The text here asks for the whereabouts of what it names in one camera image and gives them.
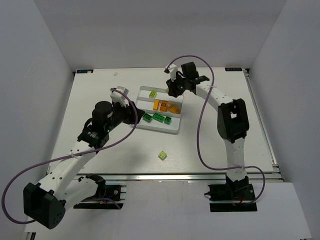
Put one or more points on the blue label sticker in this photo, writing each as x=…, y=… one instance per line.
x=233, y=69
x=84, y=71

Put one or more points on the orange tall lego brick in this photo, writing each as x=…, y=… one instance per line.
x=163, y=106

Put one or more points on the blue label sticker right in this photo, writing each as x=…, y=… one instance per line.
x=233, y=69

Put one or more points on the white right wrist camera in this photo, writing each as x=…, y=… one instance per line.
x=172, y=70

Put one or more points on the aluminium table rail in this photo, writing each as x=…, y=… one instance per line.
x=183, y=177

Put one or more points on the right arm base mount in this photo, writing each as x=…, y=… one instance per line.
x=231, y=197

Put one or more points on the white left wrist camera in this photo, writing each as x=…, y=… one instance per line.
x=118, y=95

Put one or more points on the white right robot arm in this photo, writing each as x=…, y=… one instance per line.
x=232, y=117

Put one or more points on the lime green lego brick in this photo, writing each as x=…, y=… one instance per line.
x=153, y=94

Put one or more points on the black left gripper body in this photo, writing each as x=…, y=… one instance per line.
x=130, y=115

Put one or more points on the dark green lego brick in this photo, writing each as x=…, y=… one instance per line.
x=147, y=117

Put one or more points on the blue label sticker left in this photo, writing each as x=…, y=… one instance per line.
x=84, y=71

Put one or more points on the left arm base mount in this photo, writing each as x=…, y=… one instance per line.
x=107, y=196

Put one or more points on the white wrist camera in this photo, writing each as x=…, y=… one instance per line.
x=118, y=95
x=172, y=70

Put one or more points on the dark green long lego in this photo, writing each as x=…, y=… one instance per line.
x=158, y=117

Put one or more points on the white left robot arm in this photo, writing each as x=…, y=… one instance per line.
x=47, y=201

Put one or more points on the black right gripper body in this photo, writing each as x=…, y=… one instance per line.
x=172, y=87

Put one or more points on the dark green small lego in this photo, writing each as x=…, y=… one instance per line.
x=167, y=120

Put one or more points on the yellow orange long lego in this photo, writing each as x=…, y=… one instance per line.
x=156, y=105

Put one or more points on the white divided sorting tray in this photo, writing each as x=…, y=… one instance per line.
x=163, y=112

